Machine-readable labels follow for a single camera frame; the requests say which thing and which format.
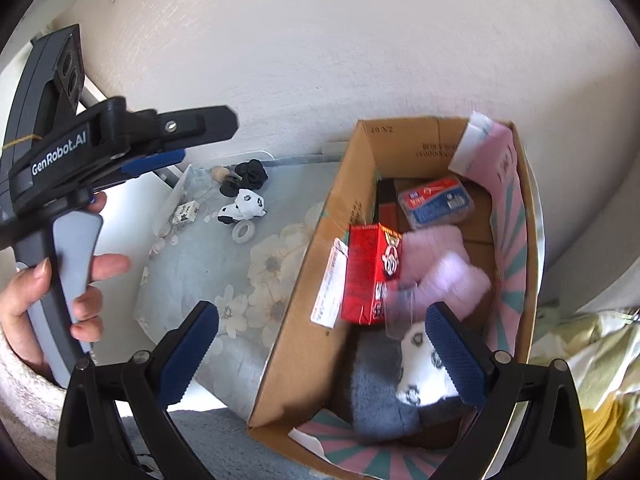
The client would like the person's left hand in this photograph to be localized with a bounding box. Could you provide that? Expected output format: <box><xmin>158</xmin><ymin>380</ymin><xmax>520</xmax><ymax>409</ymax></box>
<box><xmin>0</xmin><ymin>192</ymin><xmax>132</xmax><ymax>382</ymax></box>

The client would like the floral grey tablecloth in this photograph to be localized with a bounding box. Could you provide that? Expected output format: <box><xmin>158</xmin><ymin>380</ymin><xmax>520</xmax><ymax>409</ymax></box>
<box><xmin>132</xmin><ymin>154</ymin><xmax>347</xmax><ymax>422</ymax></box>

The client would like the grey tape roll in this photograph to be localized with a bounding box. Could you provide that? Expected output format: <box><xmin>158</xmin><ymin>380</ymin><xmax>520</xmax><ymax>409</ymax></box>
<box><xmin>231</xmin><ymin>221</ymin><xmax>257</xmax><ymax>245</ymax></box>

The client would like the grey fuzzy sock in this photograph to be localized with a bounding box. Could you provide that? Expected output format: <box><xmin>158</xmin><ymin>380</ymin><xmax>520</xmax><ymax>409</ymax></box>
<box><xmin>345</xmin><ymin>329</ymin><xmax>472</xmax><ymax>443</ymax></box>

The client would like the grey fuzzy cloth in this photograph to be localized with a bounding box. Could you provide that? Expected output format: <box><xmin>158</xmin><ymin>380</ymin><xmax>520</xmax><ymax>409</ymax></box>
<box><xmin>117</xmin><ymin>332</ymin><xmax>326</xmax><ymax>480</ymax></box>

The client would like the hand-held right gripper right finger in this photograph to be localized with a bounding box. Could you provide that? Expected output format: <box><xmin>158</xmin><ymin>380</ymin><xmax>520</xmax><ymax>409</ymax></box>
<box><xmin>425</xmin><ymin>301</ymin><xmax>587</xmax><ymax>480</ymax></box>

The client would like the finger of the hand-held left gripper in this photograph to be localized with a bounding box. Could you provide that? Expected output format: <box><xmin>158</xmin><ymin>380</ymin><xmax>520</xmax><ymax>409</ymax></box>
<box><xmin>102</xmin><ymin>149</ymin><xmax>187</xmax><ymax>183</ymax></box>
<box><xmin>97</xmin><ymin>96</ymin><xmax>239</xmax><ymax>161</ymax></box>

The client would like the person's left forearm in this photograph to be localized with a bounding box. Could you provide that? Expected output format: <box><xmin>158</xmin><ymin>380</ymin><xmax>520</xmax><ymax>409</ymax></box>
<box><xmin>0</xmin><ymin>327</ymin><xmax>76</xmax><ymax>443</ymax></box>

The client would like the pink fuzzy sock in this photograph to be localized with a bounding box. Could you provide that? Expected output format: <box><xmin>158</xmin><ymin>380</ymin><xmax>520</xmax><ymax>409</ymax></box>
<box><xmin>399</xmin><ymin>225</ymin><xmax>493</xmax><ymax>322</ymax></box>

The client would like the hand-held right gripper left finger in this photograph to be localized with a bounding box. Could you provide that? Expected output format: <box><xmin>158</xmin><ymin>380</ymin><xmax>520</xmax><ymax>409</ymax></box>
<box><xmin>56</xmin><ymin>301</ymin><xmax>221</xmax><ymax>480</ymax></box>

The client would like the cardboard box with pink print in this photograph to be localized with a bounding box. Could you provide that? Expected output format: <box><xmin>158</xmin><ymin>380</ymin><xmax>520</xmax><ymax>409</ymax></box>
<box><xmin>247</xmin><ymin>114</ymin><xmax>547</xmax><ymax>480</ymax></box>

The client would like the red carton box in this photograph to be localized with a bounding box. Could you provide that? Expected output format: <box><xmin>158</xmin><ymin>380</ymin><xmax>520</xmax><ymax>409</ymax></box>
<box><xmin>340</xmin><ymin>223</ymin><xmax>405</xmax><ymax>326</ymax></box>

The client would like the black and white spotted sock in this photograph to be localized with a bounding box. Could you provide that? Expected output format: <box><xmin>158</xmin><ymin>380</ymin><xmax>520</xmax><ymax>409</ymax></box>
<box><xmin>216</xmin><ymin>189</ymin><xmax>268</xmax><ymax>224</ymax></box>

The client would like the white box with blue pattern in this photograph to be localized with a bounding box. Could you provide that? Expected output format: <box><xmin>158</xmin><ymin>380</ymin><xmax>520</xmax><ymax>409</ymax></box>
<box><xmin>171</xmin><ymin>201</ymin><xmax>201</xmax><ymax>226</ymax></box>

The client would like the floral yellow bedding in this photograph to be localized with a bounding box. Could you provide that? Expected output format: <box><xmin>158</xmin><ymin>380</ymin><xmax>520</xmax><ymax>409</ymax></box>
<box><xmin>529</xmin><ymin>304</ymin><xmax>640</xmax><ymax>477</ymax></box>

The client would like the clear plastic cup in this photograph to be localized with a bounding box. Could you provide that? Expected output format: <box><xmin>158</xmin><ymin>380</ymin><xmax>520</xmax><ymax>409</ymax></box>
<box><xmin>384</xmin><ymin>282</ymin><xmax>419</xmax><ymax>339</ymax></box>

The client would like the white sock with dark print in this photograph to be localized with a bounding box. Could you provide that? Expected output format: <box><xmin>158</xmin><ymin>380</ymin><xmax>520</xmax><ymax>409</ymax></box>
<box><xmin>395</xmin><ymin>321</ymin><xmax>464</xmax><ymax>407</ymax></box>

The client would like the blue plastic case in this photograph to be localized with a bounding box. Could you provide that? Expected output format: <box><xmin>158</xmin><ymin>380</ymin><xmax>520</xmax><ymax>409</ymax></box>
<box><xmin>397</xmin><ymin>176</ymin><xmax>476</xmax><ymax>229</ymax></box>

